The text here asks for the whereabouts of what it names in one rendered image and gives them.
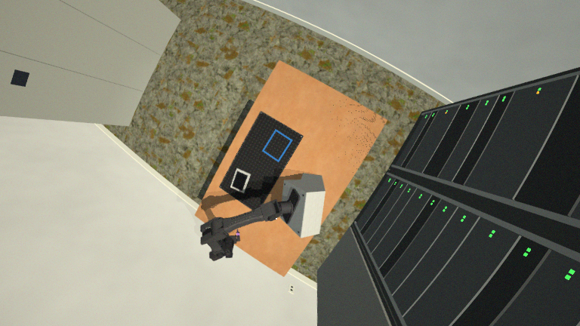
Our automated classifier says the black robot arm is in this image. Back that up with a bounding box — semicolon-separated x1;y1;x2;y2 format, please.
200;189;301;261

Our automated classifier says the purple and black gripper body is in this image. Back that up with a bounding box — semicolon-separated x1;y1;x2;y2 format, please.
222;234;240;246

